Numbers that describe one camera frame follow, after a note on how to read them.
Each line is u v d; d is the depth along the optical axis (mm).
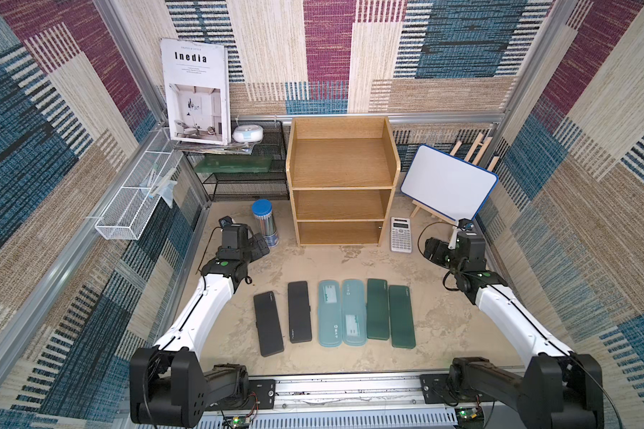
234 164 980
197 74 760
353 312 875
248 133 874
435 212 1049
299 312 873
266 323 856
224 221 737
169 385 393
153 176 794
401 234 1061
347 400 731
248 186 1191
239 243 641
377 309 871
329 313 875
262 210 903
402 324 831
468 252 626
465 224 739
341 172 849
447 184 920
